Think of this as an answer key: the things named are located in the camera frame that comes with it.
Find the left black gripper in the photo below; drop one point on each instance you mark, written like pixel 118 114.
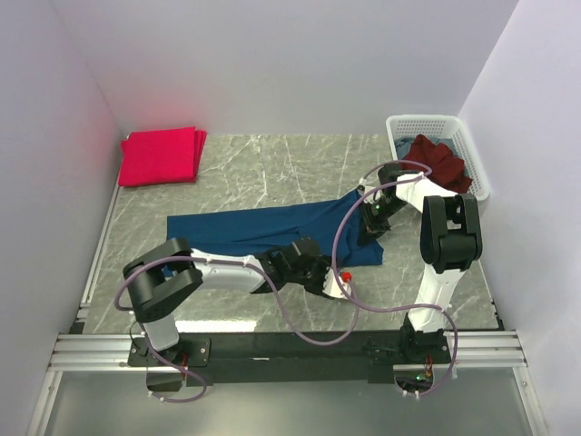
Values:
pixel 324 262

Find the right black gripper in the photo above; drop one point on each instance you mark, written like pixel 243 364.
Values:
pixel 369 229

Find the blue polo t shirt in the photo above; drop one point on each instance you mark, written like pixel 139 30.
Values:
pixel 254 231

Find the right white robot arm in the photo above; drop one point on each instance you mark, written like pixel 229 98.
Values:
pixel 450 241

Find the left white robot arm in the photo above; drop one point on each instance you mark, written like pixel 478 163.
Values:
pixel 159 281

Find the grey blue t shirt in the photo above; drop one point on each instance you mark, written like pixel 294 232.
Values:
pixel 403 145

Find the dark red t shirt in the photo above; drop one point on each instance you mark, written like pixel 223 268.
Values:
pixel 448 170

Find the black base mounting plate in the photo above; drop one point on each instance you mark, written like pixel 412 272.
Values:
pixel 239 357

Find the white plastic laundry basket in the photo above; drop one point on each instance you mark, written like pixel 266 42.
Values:
pixel 443 127

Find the folded red t shirt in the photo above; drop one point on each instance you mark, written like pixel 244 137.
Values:
pixel 161 156

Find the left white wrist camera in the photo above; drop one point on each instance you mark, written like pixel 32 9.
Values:
pixel 337 288

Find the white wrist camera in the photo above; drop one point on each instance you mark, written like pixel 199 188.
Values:
pixel 364 187
pixel 337 288

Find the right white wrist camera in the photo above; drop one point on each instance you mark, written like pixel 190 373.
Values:
pixel 364 187

